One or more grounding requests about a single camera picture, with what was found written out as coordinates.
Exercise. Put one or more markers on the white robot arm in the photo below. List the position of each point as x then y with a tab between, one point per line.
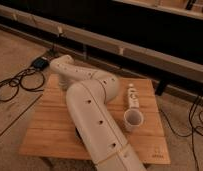
88	91

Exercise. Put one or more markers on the black ceramic bowl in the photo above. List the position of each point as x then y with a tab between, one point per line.
77	133

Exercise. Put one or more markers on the white bottle with label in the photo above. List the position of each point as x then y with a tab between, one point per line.
132	96

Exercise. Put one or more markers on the white cup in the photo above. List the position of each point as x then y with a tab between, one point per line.
132	119

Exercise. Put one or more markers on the black power adapter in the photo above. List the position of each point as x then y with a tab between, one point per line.
40	63

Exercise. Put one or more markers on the wooden table board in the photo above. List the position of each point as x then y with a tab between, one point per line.
51	132

